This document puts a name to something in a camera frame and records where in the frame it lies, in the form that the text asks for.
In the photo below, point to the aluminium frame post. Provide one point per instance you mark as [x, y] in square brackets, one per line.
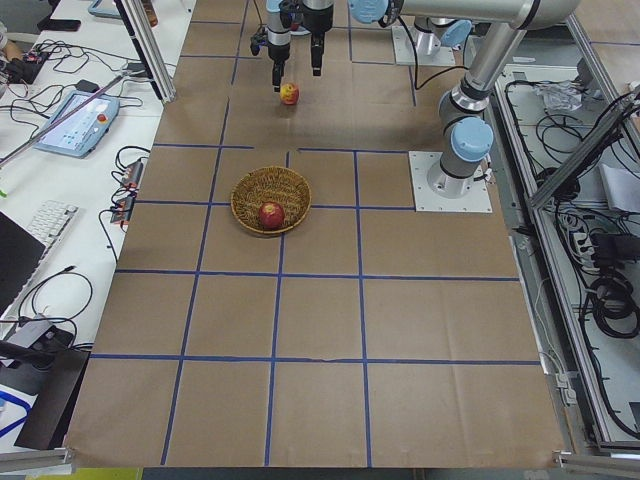
[136, 22]

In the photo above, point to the dark red apple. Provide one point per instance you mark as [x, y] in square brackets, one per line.
[271, 216]

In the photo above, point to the crumpled paper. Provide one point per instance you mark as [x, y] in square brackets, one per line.
[564, 96]

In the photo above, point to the white power strip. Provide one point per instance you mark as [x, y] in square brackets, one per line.
[580, 245]

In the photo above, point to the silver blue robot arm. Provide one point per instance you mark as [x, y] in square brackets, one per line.
[468, 138]

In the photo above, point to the blue teach pendant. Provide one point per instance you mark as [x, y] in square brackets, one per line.
[79, 134]

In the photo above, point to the brown paper table cover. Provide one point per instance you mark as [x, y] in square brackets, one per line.
[369, 335]

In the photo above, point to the black smartphone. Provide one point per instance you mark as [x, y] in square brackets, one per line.
[59, 25]

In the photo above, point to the white keyboard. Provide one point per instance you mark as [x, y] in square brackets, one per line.
[50, 221]

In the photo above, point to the round wicker basket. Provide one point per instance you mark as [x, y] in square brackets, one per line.
[271, 184]

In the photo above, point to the black laptop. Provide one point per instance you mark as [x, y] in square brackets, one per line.
[21, 254]

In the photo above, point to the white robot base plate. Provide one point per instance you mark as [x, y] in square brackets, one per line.
[434, 191]

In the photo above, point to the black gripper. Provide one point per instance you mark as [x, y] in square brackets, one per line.
[316, 20]

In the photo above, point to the red yellow apple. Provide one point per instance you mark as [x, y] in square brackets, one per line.
[289, 94]

